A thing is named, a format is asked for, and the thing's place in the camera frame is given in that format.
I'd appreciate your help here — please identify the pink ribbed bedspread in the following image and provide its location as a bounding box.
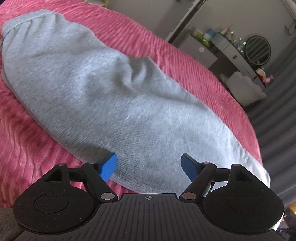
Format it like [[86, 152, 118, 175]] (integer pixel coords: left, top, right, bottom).
[[1, 1, 261, 208]]

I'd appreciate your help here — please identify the white fluffy chair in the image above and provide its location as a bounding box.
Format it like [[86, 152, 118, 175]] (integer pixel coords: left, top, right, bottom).
[[220, 71, 266, 107]]

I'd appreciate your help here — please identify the white vanity desk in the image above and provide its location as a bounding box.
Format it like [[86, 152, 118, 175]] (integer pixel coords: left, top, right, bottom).
[[212, 33, 265, 90]]

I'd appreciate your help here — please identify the small white cabinet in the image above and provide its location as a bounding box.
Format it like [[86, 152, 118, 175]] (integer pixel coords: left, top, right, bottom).
[[173, 34, 218, 69]]

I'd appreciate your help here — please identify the round black mirror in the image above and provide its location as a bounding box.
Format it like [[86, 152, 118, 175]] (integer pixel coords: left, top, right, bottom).
[[244, 35, 271, 66]]

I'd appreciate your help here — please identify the blue tissue box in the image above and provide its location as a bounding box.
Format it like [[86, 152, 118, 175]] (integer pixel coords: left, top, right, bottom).
[[203, 29, 217, 42]]

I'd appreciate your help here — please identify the white tall floor panel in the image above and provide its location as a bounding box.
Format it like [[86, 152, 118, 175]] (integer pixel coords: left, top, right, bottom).
[[165, 0, 207, 44]]

